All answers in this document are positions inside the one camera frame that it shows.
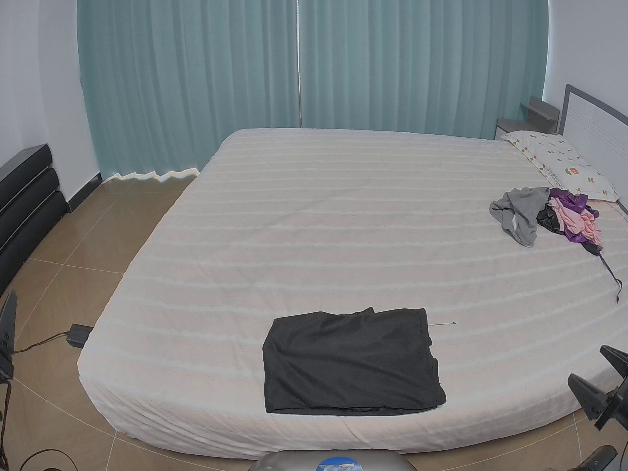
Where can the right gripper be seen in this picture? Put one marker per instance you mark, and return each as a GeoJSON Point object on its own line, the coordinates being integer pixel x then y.
{"type": "Point", "coordinates": [617, 404]}

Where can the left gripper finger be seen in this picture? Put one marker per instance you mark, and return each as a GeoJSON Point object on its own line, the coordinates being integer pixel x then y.
{"type": "Point", "coordinates": [8, 329]}

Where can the black T-shirt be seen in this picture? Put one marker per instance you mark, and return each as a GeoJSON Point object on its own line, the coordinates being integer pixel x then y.
{"type": "Point", "coordinates": [351, 361]}

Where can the pile of clothes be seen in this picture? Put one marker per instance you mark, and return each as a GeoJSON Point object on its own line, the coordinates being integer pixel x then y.
{"type": "Point", "coordinates": [576, 221]}

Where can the bed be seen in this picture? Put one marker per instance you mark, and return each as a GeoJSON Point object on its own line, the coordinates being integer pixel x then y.
{"type": "Point", "coordinates": [319, 223]}

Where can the black power adapter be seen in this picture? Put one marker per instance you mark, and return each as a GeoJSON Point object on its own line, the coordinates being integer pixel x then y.
{"type": "Point", "coordinates": [80, 335]}

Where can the black chest of drawers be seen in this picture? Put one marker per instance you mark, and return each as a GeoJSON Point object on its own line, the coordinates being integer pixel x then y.
{"type": "Point", "coordinates": [27, 199]}

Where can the grey garment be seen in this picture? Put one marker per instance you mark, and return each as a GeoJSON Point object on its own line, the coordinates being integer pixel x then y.
{"type": "Point", "coordinates": [522, 211]}

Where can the white printed pillow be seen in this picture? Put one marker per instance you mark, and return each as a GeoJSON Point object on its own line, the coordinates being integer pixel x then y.
{"type": "Point", "coordinates": [564, 165]}

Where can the grey bedside table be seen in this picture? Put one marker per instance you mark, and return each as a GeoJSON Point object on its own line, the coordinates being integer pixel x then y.
{"type": "Point", "coordinates": [539, 113]}

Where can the blue-green curtain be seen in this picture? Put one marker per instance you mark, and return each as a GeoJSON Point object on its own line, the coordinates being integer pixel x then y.
{"type": "Point", "coordinates": [186, 66]}
{"type": "Point", "coordinates": [422, 52]}

